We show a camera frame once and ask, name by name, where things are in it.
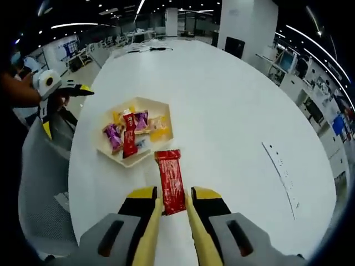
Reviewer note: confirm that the black desk chair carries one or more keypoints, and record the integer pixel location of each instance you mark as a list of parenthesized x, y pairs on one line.
[(314, 110)]

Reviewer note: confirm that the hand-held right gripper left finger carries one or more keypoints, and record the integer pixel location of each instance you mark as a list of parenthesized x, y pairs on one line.
[(122, 221)]

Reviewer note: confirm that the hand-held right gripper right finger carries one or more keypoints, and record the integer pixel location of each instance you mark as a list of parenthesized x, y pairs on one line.
[(222, 221)]

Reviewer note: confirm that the black office chair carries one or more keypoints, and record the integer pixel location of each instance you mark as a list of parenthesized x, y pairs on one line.
[(235, 47)]

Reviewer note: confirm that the light blue screen machine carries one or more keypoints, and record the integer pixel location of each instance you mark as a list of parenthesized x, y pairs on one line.
[(288, 61)]

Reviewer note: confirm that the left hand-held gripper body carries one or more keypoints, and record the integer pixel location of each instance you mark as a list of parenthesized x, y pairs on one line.
[(47, 81)]

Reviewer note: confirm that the person's left hand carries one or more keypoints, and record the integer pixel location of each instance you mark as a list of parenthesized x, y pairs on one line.
[(62, 102)]

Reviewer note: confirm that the beige hexagonal container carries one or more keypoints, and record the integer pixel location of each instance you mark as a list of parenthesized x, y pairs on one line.
[(162, 110)]

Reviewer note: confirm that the red food snack packet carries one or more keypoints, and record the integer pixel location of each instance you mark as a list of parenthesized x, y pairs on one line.
[(129, 137), (171, 183)]

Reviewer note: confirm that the clear blue-white packet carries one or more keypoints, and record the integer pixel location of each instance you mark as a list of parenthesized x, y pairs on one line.
[(142, 143)]

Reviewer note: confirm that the purple food snack packet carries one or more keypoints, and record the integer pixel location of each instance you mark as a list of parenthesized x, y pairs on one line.
[(113, 137), (141, 121)]

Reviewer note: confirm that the grey mesh office chair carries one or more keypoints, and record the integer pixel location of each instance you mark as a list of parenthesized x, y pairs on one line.
[(41, 180)]

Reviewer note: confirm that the blue box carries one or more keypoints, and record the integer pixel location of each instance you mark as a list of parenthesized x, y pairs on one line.
[(338, 125)]

